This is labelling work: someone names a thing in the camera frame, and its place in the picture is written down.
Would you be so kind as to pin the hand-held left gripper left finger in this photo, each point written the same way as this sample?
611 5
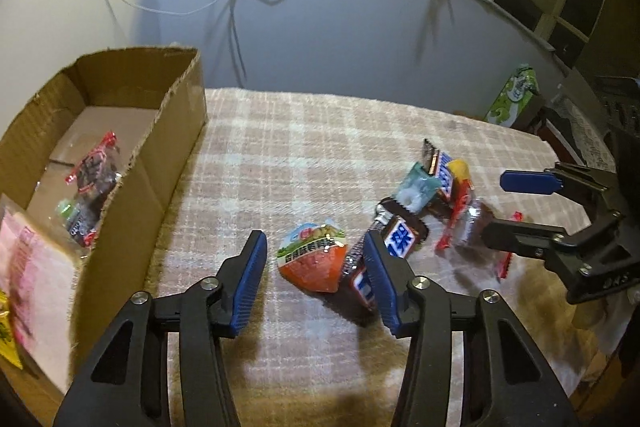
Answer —
247 287

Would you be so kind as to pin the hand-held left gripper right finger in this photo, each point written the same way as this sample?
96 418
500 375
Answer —
382 287

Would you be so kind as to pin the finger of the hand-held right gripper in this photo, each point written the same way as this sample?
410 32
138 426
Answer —
527 182
520 239

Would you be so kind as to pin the chocolate bar with blue label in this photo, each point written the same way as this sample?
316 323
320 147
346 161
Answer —
400 239

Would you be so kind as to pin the red transparent snack packet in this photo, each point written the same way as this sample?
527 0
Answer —
467 227

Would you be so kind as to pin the orange triangular snack packet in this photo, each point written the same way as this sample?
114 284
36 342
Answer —
310 262

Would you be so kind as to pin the dark candy with red twists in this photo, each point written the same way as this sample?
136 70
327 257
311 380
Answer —
82 222

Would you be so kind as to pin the red clear packet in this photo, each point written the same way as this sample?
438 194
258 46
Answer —
95 169

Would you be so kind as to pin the brown cardboard box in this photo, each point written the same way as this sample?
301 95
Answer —
175 107

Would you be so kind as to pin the small green candy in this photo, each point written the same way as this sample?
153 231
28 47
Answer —
65 208

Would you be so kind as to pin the pink snack packet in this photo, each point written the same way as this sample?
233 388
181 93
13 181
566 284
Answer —
40 277

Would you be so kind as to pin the yellow green snack packet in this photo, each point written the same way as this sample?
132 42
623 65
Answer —
7 332

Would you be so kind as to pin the white lace cloth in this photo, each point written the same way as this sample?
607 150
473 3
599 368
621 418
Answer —
585 142

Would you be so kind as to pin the green paper bag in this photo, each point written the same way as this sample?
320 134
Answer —
510 102

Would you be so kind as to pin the brown chocolate bar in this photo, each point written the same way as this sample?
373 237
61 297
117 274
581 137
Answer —
442 177

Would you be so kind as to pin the light green candy packet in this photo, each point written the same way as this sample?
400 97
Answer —
415 192

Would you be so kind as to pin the plaid tablecloth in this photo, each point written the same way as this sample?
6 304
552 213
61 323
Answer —
300 157

